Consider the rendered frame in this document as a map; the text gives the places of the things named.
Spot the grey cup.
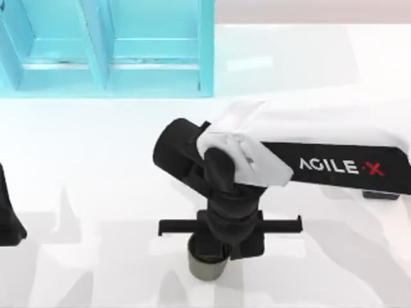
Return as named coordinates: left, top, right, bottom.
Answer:
left=187, top=234, right=231, bottom=282

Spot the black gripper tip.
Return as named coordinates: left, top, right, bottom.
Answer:
left=0, top=163, right=28, bottom=248

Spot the light blue rack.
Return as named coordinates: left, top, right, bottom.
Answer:
left=0, top=0, right=215, bottom=99

